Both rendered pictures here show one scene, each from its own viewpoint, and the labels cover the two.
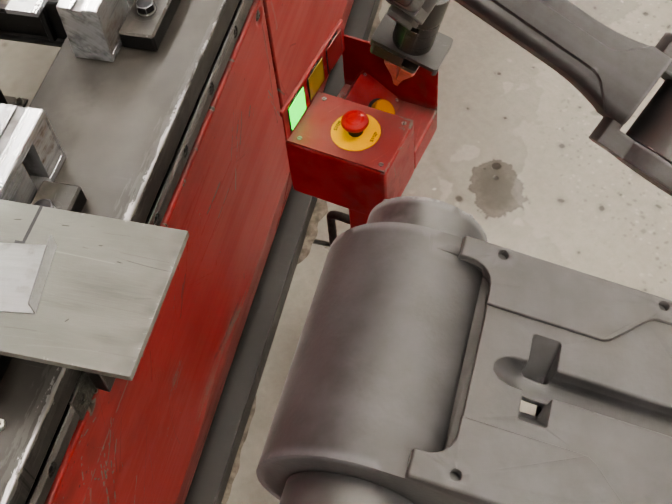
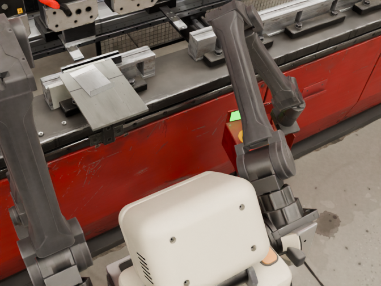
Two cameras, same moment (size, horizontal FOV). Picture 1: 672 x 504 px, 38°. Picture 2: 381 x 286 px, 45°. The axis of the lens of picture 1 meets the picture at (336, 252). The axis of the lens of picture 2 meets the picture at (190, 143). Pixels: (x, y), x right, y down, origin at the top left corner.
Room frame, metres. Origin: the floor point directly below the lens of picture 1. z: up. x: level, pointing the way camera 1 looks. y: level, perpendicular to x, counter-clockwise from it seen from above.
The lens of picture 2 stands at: (-0.09, -0.50, 1.97)
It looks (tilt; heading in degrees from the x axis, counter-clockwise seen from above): 49 degrees down; 34
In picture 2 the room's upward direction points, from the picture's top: 6 degrees clockwise
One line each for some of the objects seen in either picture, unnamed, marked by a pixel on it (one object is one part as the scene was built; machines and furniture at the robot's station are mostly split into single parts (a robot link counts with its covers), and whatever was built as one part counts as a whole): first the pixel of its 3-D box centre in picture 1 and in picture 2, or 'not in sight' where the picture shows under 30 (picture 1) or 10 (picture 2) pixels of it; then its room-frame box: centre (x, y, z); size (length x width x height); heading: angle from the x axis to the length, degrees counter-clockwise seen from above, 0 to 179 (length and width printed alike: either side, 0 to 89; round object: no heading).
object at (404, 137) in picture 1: (363, 120); (257, 137); (0.98, -0.06, 0.75); 0.20 x 0.16 x 0.18; 149
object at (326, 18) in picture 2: not in sight; (315, 23); (1.57, 0.06, 0.89); 0.30 x 0.05 x 0.03; 160
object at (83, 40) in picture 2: not in sight; (79, 30); (0.64, 0.45, 1.13); 0.10 x 0.02 x 0.10; 160
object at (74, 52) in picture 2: not in sight; (64, 35); (0.69, 0.60, 1.01); 0.26 x 0.12 x 0.05; 70
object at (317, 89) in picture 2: not in sight; (314, 90); (1.55, -0.04, 0.59); 0.15 x 0.02 x 0.07; 160
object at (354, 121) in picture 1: (355, 126); not in sight; (0.93, -0.05, 0.79); 0.04 x 0.04 x 0.04
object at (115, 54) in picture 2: not in sight; (92, 64); (0.67, 0.44, 0.99); 0.20 x 0.03 x 0.03; 160
